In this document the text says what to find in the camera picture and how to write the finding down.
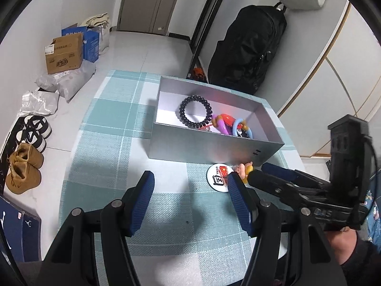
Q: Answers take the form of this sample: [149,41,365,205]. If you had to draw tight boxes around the pink yellow cartoon figurine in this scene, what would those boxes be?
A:
[234,161,254,184]

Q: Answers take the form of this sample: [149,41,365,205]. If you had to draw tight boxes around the white red round badge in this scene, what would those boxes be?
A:
[206,163,233,192]

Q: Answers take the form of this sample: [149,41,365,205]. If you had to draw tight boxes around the light blue ring bracelet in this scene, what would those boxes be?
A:
[232,119,255,140]

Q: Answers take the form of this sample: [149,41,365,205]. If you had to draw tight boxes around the purple ring bracelet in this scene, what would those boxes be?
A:
[211,116,235,136]

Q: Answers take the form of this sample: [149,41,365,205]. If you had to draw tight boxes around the red China flag badge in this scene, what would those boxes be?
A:
[216,114,236,128]

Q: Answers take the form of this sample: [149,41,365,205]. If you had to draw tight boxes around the black bead bracelet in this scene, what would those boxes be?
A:
[179,94,213,130]

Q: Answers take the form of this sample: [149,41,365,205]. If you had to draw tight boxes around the person's right hand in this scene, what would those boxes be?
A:
[325,227,358,265]

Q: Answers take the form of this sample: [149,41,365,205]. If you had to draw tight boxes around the teal plaid tablecloth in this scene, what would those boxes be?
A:
[57,69,306,286]

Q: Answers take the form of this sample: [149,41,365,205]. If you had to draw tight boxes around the grey open storage box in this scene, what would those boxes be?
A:
[148,77,284,166]

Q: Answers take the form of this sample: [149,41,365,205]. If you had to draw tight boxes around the brown suede boots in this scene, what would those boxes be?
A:
[5,143,44,194]

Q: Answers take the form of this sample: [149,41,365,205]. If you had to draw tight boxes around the blue Jordan shoe box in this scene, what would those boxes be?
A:
[0,197,41,262]

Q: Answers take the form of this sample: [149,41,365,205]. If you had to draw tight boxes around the black white sneakers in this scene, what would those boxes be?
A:
[15,115,52,152]

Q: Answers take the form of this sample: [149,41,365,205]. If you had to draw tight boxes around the black backpack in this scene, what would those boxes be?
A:
[207,3,287,95]

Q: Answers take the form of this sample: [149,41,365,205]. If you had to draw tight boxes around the grey plastic parcel bag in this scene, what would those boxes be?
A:
[35,60,96,103]

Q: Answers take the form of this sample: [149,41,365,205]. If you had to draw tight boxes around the orange black small tool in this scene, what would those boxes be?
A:
[191,67,206,81]

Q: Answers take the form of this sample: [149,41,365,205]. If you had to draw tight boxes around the silver plastic parcel bag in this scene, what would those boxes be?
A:
[18,90,59,117]

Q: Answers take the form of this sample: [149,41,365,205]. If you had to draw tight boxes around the brown cardboard box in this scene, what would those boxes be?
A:
[45,33,83,74]

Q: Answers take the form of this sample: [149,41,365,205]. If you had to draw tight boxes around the blue cardboard box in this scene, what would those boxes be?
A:
[61,26,100,63]

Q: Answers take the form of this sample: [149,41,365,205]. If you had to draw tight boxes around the beige tote bag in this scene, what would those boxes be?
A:
[80,12,110,55]

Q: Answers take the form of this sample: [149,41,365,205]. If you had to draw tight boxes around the black metal stand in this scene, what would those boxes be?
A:
[187,0,223,79]

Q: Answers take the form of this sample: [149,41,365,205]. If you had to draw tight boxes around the grey room door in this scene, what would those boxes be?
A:
[117,0,177,36]

